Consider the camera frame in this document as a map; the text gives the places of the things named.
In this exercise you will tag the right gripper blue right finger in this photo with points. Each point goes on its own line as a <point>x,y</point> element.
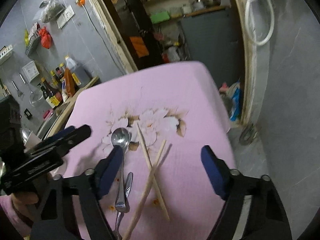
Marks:
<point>217,171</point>

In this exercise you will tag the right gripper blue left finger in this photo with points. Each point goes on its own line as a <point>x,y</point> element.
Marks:
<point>107,170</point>

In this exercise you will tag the small steel spoon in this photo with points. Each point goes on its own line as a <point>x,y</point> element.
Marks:
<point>121,137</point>

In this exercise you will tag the steel fork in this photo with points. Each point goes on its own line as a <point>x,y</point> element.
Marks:
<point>122,205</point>

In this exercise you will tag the person's pink sleeve forearm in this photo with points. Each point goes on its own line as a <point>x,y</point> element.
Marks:
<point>10,219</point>

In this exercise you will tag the person's left hand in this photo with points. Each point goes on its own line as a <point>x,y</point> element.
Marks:
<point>21,200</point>

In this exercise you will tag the pink floral tablecloth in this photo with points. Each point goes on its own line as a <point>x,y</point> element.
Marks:
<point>175,108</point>

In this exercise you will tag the hanging mesh strainer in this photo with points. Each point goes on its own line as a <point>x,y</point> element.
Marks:
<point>35,96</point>

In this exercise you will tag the hanging steel peeler tool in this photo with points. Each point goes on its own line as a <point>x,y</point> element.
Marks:
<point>19,93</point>

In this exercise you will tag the dark soy sauce bottle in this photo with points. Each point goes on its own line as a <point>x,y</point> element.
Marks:
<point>54,94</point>

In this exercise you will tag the orange spice bag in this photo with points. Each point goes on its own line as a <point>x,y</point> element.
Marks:
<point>70,89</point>

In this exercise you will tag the large dark oil jug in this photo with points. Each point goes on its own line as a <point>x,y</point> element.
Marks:
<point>78,73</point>

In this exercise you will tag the red plastic bag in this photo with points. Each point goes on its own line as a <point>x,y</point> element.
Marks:
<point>46,39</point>

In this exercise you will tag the dark grey cabinet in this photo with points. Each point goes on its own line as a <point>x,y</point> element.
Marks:
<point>215,39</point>

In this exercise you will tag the clear bag of dried goods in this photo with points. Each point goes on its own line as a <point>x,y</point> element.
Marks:
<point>51,9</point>

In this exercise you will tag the white wall box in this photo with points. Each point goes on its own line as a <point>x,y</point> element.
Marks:
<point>31,71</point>

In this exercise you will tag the white wall basket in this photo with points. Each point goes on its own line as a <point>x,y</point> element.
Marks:
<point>6,53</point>

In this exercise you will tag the grey wall shelf rack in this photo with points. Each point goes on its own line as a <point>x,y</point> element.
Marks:
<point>33,44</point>

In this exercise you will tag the white wall socket panel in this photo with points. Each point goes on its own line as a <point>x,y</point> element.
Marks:
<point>67,14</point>

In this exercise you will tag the orange wall hook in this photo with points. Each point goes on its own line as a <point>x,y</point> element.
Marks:
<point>80,3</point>

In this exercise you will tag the wooden door frame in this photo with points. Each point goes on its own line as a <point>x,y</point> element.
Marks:
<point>113,34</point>

